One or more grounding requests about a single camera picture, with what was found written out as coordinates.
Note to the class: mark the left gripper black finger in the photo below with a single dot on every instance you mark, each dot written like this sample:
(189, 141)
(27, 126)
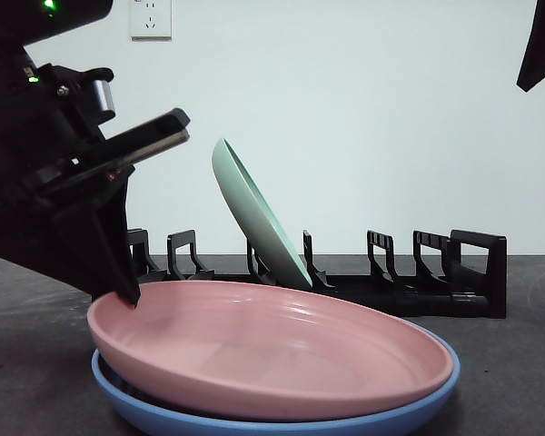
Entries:
(136, 141)
(72, 236)

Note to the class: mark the black plate rack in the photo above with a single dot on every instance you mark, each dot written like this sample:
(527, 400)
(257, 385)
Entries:
(495, 272)

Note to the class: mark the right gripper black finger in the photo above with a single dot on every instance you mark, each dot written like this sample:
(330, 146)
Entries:
(542, 41)

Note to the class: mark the white wall socket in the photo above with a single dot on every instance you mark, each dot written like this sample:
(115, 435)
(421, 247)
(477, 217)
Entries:
(150, 20)

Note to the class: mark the blue plate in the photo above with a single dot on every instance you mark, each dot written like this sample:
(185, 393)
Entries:
(209, 428)

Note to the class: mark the pink plate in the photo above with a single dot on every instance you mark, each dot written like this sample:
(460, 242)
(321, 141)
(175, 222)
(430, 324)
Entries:
(272, 354)

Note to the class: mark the green plate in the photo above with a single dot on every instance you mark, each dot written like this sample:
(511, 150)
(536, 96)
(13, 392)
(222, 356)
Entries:
(254, 218)

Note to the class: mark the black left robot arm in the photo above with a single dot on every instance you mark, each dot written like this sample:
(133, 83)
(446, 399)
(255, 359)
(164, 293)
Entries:
(27, 18)

